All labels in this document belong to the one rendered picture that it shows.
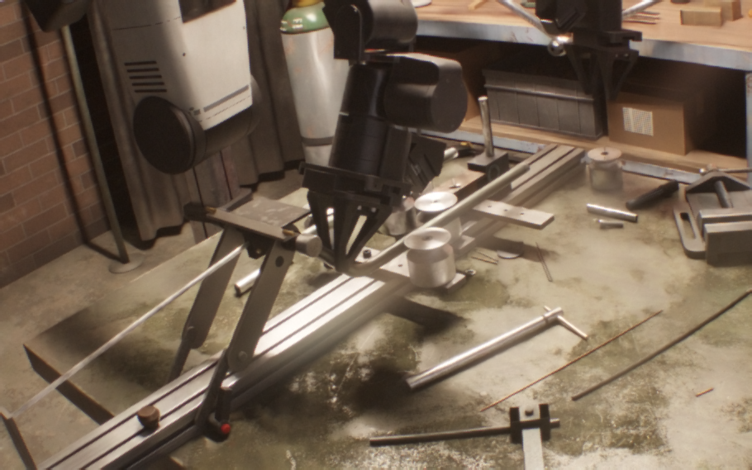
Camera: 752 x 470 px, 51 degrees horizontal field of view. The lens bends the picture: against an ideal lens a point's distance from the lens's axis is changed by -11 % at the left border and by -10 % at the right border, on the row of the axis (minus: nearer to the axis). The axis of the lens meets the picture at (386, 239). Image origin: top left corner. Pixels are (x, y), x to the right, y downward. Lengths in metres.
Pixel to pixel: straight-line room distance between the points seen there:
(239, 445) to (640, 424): 0.38
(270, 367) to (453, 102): 0.32
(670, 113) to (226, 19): 1.31
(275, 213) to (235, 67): 0.72
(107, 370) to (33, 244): 2.73
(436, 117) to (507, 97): 1.90
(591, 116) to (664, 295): 1.61
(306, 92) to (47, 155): 1.30
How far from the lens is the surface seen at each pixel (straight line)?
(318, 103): 2.89
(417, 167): 0.92
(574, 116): 2.57
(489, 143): 1.13
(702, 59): 2.23
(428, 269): 0.92
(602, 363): 0.86
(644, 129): 2.47
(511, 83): 2.67
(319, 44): 2.84
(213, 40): 1.53
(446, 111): 0.81
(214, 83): 1.53
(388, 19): 0.85
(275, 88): 3.84
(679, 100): 2.39
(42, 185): 3.70
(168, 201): 3.52
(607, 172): 1.21
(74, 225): 3.80
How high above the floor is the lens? 1.38
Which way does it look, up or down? 26 degrees down
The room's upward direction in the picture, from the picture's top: 10 degrees counter-clockwise
